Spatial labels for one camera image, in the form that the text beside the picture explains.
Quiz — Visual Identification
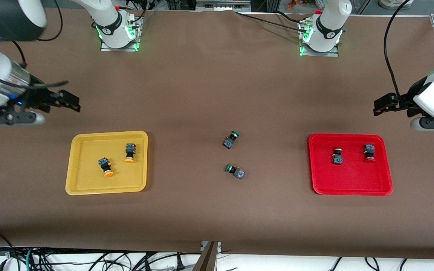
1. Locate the yellow push button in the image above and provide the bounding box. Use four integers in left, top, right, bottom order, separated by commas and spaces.
123, 143, 138, 164
98, 157, 115, 178

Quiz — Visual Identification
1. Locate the yellow plastic tray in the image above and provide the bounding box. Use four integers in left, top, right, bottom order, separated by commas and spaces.
65, 131, 149, 196

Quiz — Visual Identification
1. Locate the red plastic tray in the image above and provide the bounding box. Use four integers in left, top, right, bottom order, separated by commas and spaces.
308, 134, 394, 196

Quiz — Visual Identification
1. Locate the grey round container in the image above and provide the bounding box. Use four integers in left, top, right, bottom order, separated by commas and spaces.
377, 0, 414, 10

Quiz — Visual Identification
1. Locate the brown table mat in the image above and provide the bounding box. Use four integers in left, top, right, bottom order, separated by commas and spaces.
0, 8, 434, 260

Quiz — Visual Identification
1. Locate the green push button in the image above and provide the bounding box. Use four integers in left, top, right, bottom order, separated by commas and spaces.
223, 130, 240, 149
225, 163, 246, 180

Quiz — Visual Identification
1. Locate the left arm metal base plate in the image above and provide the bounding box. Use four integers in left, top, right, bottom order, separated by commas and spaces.
298, 19, 340, 58

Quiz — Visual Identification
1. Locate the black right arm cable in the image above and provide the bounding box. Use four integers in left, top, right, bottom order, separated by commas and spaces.
0, 0, 69, 90

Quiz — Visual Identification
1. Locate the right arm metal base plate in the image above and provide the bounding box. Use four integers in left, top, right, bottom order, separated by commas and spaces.
99, 16, 143, 52

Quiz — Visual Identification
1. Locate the black cable on mat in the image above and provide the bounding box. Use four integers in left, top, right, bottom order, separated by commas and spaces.
234, 11, 310, 34

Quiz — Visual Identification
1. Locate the aluminium frame rail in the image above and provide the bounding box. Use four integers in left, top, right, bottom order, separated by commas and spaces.
196, 0, 252, 12

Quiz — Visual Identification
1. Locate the white metal bracket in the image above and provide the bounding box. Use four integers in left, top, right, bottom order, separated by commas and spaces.
201, 241, 222, 253

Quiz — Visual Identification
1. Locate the aluminium profile post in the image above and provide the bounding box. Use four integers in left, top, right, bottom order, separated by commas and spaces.
193, 241, 219, 271

